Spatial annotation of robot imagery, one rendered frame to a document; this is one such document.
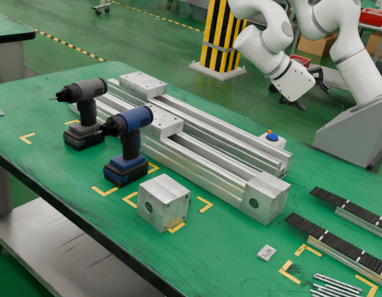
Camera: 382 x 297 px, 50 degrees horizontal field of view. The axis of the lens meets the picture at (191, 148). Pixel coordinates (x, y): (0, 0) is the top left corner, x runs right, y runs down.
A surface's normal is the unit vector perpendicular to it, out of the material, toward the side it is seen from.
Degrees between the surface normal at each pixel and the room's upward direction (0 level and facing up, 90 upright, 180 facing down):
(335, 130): 90
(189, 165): 90
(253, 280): 0
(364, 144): 90
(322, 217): 0
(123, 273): 0
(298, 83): 101
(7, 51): 90
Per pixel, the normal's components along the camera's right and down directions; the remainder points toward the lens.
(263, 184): 0.14, -0.86
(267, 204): -0.64, 0.30
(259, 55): -0.22, 0.70
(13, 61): 0.76, 0.40
